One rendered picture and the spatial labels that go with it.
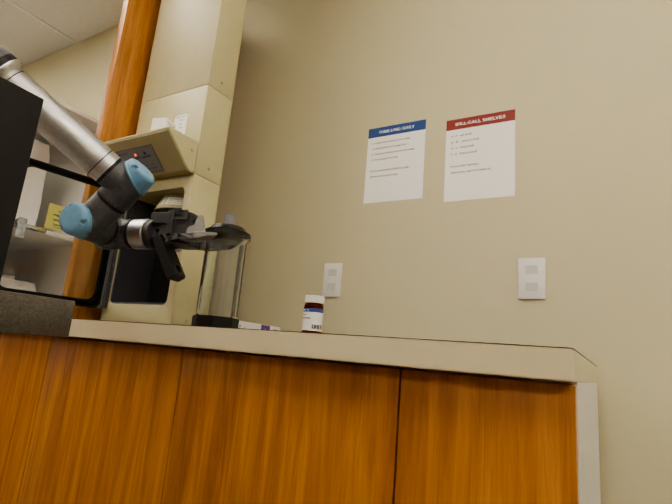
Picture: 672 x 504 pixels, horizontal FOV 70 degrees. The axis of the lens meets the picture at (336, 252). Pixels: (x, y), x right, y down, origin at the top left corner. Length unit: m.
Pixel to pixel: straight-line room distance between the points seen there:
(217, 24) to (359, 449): 1.40
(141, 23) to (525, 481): 1.86
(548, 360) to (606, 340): 0.74
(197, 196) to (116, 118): 0.48
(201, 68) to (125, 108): 0.34
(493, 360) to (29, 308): 0.53
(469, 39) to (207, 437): 1.42
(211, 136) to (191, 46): 0.34
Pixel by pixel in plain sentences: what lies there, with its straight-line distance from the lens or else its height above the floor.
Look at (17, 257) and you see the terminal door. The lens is 1.60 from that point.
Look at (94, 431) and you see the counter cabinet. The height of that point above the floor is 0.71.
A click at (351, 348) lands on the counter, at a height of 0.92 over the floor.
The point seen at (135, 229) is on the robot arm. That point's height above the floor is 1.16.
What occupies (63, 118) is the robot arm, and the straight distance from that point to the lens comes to 1.18.
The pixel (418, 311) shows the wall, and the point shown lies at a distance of 1.48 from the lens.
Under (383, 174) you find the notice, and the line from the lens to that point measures 1.65.
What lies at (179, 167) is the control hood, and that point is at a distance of 1.53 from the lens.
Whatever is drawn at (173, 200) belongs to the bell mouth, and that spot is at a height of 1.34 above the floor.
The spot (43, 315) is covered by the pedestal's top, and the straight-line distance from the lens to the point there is 0.58.
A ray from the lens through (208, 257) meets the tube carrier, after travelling 1.10.
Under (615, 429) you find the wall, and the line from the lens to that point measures 1.38.
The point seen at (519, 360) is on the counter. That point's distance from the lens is 0.65.
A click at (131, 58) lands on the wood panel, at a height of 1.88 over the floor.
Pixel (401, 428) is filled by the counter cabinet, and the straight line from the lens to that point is 0.73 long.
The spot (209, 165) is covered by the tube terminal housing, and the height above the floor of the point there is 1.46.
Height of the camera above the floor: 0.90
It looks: 12 degrees up
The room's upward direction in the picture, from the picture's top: 5 degrees clockwise
